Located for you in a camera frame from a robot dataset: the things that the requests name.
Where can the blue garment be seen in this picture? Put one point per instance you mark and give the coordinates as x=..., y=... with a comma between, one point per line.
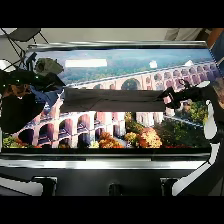
x=47, y=96

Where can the brown garment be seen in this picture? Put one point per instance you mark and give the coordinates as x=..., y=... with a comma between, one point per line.
x=16, y=90

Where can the olive green garment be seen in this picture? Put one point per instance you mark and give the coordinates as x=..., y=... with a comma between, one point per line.
x=48, y=66

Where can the dark grey garment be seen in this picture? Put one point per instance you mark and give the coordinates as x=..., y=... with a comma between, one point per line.
x=113, y=100

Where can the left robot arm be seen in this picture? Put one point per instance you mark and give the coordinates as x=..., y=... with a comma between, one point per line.
x=19, y=187

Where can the silver frame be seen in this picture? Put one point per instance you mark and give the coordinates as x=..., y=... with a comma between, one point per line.
x=100, y=164

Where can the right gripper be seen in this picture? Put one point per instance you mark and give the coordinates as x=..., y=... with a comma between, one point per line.
x=174, y=95

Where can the black folding chair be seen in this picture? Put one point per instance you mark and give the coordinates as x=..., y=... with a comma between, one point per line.
x=24, y=34

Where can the person's legs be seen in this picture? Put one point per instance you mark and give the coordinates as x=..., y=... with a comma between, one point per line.
x=181, y=34

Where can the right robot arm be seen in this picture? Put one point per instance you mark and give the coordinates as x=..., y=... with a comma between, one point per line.
x=210, y=126

